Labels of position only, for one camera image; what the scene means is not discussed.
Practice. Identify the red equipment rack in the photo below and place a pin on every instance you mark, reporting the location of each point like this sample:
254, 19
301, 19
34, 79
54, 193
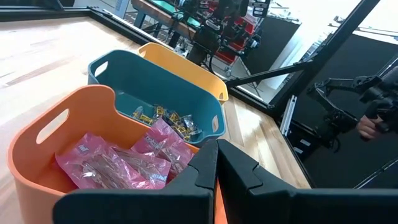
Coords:
239, 46

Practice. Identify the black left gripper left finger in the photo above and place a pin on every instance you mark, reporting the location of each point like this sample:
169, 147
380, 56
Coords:
140, 205

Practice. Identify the teal plastic bin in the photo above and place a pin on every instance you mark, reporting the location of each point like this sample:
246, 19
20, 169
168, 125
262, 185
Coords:
149, 77

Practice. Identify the silver aluminium bracket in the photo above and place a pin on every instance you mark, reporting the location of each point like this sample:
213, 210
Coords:
287, 115

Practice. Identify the person's hand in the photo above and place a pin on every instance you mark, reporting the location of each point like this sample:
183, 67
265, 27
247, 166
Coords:
368, 127

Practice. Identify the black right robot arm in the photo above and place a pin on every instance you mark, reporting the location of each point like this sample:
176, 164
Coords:
205, 34

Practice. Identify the yellow plastic bin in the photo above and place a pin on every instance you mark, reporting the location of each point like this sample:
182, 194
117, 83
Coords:
186, 70

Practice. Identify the wooden workbench green mat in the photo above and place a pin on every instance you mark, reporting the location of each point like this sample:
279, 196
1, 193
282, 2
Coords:
161, 11

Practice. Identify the orange plastic bin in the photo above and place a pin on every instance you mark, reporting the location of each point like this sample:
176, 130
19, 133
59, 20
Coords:
93, 102

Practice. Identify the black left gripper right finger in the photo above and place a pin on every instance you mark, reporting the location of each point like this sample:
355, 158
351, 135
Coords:
280, 205

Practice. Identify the pink candy pack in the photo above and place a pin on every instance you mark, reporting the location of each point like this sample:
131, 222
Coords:
161, 143
93, 168
149, 169

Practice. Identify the black cabinet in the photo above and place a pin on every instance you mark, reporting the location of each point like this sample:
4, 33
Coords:
273, 43

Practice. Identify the white paper sign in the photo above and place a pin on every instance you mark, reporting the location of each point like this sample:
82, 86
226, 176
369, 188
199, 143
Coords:
121, 7

